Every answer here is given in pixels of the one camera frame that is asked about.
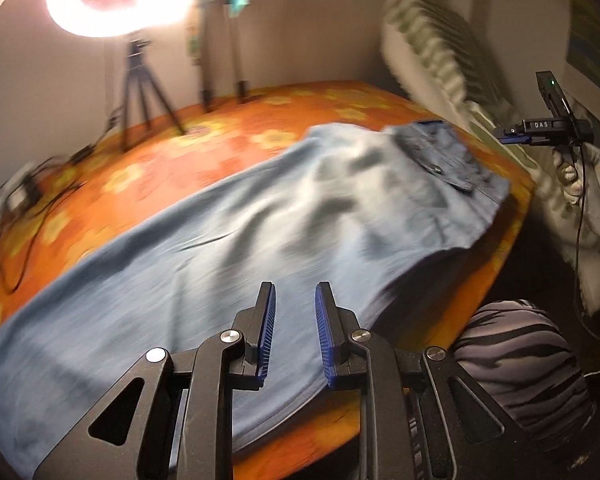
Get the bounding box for orange floral bed sheet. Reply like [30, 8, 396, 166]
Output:
[0, 81, 533, 479]

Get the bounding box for gloved right hand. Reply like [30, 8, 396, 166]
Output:
[529, 143, 600, 315]

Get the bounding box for striped pants knee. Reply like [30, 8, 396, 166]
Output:
[451, 300, 596, 469]

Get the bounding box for white power strip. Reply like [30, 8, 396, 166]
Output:
[0, 162, 42, 218]

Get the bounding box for tall folded tripod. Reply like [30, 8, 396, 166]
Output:
[197, 0, 248, 113]

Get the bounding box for light blue denim pants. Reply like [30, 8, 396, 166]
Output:
[0, 122, 509, 479]

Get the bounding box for small black tripod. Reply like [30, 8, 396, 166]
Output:
[105, 37, 186, 153]

